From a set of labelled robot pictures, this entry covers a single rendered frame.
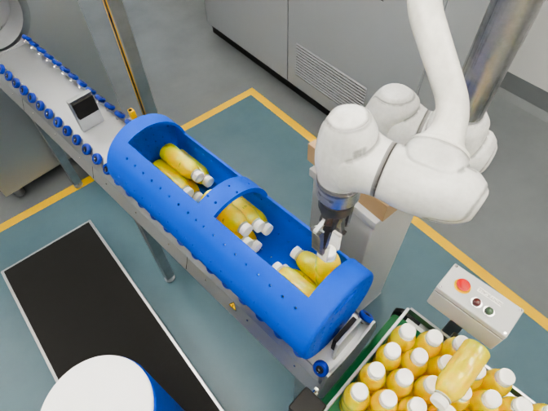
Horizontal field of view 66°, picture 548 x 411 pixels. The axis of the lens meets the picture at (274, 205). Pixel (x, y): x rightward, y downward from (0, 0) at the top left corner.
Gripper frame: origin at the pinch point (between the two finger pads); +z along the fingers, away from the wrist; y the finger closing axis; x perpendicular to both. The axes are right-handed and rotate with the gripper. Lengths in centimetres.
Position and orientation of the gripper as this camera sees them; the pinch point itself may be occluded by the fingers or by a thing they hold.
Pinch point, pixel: (329, 245)
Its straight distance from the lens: 103.4
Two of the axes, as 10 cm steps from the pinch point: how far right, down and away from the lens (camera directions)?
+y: -7.0, 5.9, -4.1
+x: 7.2, 5.6, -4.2
